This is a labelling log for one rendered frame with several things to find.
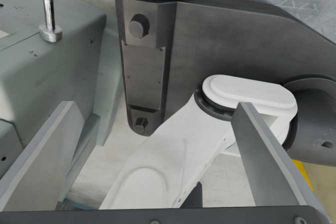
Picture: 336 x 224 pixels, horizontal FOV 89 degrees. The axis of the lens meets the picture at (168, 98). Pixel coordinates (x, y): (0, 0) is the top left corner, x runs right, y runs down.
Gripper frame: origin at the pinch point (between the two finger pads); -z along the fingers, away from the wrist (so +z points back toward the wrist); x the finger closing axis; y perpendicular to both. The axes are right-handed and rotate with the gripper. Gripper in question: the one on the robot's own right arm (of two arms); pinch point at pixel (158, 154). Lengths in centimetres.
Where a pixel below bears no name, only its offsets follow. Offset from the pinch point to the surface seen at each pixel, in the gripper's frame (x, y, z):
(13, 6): 52, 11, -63
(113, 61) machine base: 28, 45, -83
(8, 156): 48, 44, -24
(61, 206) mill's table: 30, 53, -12
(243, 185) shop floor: -99, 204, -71
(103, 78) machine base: 37, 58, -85
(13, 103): 42, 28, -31
